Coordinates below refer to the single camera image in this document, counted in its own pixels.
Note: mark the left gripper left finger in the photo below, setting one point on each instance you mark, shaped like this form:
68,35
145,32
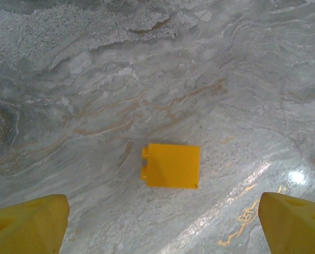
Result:
27,225

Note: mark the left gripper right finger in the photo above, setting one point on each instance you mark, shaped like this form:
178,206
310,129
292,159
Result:
295,225

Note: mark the yellow cube lego brick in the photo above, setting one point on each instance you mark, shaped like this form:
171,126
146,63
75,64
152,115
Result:
173,166

